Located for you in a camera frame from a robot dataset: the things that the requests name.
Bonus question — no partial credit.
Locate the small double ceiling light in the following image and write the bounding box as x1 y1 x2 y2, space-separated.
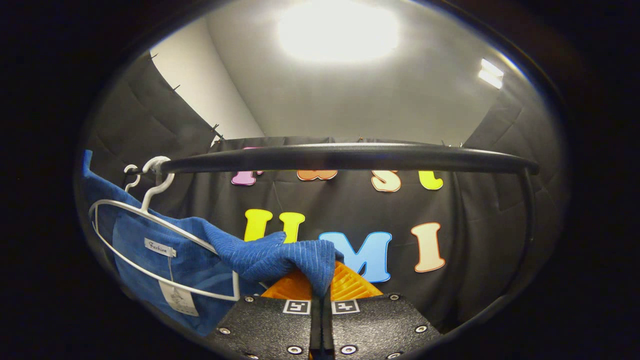
477 58 505 90

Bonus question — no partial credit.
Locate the black metal clothes rack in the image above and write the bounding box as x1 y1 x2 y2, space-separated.
135 142 541 326

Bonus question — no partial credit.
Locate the white clothes hanger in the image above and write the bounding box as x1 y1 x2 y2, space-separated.
89 156 242 302
124 164 142 193

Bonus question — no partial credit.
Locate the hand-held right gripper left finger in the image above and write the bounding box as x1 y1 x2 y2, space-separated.
207 267 321 360

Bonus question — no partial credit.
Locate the blue corduroy jacket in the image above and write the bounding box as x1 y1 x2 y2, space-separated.
82 150 346 337

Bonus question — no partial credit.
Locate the large ceiling light panel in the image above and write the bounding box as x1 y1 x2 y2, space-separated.
277 0 401 63

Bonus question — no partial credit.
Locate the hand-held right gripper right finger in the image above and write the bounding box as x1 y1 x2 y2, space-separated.
322 260 441 360

